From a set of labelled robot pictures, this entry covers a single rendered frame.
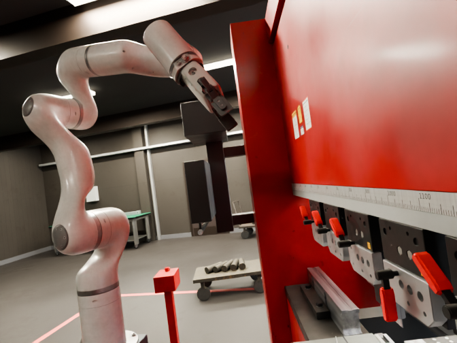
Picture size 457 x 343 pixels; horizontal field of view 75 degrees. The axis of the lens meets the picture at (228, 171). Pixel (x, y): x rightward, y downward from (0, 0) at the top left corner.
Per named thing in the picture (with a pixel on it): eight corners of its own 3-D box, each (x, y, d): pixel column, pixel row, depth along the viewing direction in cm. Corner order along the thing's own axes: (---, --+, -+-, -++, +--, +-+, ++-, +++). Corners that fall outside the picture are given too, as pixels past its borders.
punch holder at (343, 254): (328, 250, 102) (322, 203, 103) (353, 248, 102) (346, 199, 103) (344, 263, 87) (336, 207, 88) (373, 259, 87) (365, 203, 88)
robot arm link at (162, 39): (185, 83, 81) (163, 73, 73) (158, 52, 85) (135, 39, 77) (205, 58, 78) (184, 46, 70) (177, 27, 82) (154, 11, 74)
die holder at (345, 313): (309, 286, 151) (307, 267, 152) (321, 284, 151) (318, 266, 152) (345, 339, 101) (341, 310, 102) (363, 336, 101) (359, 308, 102)
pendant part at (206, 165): (199, 215, 217) (193, 165, 218) (216, 212, 216) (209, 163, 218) (190, 224, 172) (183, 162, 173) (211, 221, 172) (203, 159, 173)
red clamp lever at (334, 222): (327, 217, 84) (340, 245, 77) (342, 215, 84) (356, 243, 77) (327, 221, 85) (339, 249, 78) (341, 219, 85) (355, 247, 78)
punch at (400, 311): (377, 309, 77) (372, 272, 77) (385, 308, 77) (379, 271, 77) (398, 328, 67) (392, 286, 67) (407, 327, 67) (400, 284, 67)
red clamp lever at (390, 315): (381, 320, 58) (373, 269, 58) (402, 317, 58) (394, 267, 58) (385, 324, 56) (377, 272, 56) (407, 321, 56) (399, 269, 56)
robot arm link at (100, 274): (67, 295, 88) (58, 214, 89) (115, 273, 105) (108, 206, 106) (96, 297, 83) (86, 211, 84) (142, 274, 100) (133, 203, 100)
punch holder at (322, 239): (313, 239, 122) (307, 199, 123) (334, 237, 122) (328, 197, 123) (324, 248, 107) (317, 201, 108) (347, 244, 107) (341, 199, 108)
